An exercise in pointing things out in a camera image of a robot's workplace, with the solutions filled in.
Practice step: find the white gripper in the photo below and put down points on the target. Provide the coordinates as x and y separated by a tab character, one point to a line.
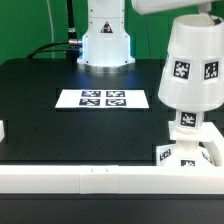
152	6

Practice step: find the white lamp shade cone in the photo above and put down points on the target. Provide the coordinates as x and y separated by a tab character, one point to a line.
193	76

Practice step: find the white lamp bulb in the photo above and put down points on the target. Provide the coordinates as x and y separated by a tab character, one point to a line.
189	121

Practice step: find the white lamp base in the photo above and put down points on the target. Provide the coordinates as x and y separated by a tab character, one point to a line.
187	150

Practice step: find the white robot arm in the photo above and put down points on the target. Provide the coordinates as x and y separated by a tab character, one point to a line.
106	46

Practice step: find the white right fence bar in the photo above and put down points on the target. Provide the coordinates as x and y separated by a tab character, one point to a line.
213	141

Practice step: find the white fence bar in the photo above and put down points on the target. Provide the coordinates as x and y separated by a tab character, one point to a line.
213	141
110	180

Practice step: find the white marker sheet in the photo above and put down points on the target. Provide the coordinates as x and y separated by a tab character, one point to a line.
87	98

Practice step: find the white front fence bar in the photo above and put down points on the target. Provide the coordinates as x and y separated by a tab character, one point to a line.
110	180

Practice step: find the white left fence block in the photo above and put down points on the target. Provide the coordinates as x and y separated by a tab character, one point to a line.
2	133

